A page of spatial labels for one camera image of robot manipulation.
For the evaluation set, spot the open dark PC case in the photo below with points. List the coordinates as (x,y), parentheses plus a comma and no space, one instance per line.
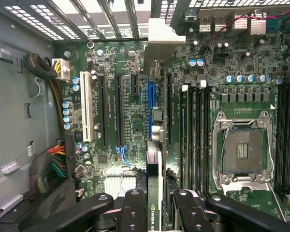
(133,24)

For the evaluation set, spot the short black expansion slot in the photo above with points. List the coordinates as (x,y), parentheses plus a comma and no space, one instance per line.
(134,84)

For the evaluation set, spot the white expansion slot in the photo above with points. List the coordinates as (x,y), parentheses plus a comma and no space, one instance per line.
(87,108)

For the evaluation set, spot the long black expansion slot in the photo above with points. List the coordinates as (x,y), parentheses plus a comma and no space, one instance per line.
(119,111)
(104,111)
(169,108)

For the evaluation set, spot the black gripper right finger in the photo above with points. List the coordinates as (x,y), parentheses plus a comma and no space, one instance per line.
(188,215)

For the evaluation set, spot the black RAM slot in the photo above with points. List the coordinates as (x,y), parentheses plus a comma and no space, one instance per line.
(279,135)
(192,135)
(286,135)
(200,135)
(207,135)

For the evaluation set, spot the CPU socket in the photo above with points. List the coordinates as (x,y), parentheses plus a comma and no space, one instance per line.
(242,149)

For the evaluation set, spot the small silver heat sink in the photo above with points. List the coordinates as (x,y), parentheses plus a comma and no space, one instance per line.
(118,184)

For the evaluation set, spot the green motherboard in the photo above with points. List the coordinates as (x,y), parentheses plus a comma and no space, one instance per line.
(232,62)

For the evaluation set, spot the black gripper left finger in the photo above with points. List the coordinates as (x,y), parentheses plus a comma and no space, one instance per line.
(135,215)

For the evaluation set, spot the blue expansion slot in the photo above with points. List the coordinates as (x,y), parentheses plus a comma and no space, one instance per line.
(151,96)

